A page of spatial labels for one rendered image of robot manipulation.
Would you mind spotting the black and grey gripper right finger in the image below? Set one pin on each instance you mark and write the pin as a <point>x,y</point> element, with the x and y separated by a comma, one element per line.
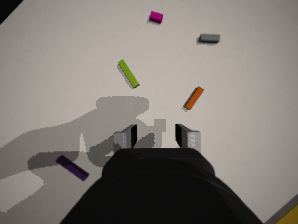
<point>186,138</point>

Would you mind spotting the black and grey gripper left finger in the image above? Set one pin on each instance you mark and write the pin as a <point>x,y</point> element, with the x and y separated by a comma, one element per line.
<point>126,138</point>

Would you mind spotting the orange-brown rectangular block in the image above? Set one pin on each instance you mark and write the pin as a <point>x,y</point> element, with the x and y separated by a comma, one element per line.
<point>194,98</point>

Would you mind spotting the lime green rod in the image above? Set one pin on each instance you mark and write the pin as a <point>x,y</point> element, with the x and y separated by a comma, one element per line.
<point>128,73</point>

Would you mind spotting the purple rod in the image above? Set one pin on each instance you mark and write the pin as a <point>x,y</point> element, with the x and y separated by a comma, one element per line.
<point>72,167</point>

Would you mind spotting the small magenta block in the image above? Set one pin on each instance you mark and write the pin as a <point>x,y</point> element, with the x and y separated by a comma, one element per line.
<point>156,17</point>

